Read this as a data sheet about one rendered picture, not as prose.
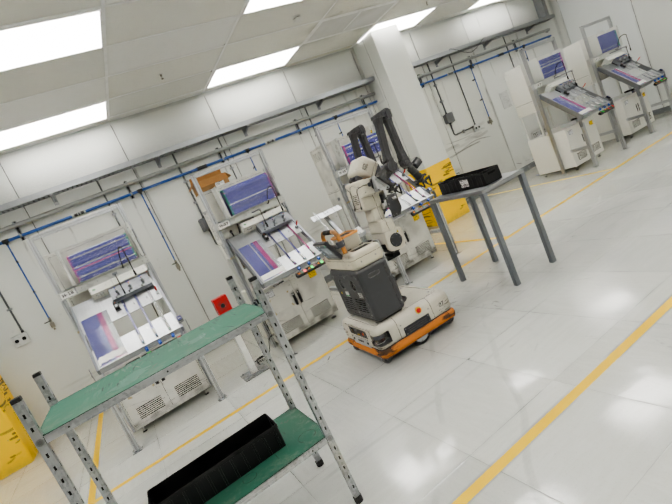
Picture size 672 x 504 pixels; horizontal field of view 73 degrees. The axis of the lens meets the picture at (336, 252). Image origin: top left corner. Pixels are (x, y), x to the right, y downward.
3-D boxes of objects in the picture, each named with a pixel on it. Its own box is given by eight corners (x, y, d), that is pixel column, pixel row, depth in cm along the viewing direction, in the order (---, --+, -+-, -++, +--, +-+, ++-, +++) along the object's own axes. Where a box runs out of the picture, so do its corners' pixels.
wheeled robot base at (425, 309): (386, 363, 308) (372, 331, 304) (349, 346, 367) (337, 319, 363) (459, 316, 331) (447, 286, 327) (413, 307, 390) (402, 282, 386)
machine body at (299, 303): (341, 314, 472) (316, 261, 463) (284, 349, 443) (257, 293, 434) (316, 310, 530) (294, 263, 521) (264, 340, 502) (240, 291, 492)
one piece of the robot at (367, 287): (384, 339, 313) (336, 230, 300) (352, 328, 363) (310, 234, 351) (422, 316, 324) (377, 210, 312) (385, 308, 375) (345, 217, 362)
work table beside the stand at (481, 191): (517, 286, 348) (481, 190, 336) (460, 281, 413) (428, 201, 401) (556, 260, 363) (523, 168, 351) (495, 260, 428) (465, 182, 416)
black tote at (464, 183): (442, 195, 399) (437, 183, 397) (456, 187, 405) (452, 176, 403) (486, 185, 346) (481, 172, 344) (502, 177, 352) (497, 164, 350)
